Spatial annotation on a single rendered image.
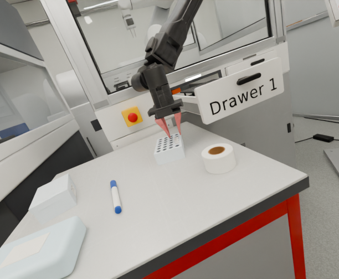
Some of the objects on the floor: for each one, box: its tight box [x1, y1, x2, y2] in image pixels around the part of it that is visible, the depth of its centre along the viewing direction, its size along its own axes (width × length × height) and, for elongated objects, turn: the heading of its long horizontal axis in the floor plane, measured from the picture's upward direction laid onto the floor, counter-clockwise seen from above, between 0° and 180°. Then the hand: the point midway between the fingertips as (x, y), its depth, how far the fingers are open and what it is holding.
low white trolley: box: [1, 121, 310, 279], centre depth 64 cm, size 58×62×76 cm
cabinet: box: [110, 71, 297, 169], centre depth 144 cm, size 95×103×80 cm
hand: (174, 133), depth 53 cm, fingers open, 3 cm apart
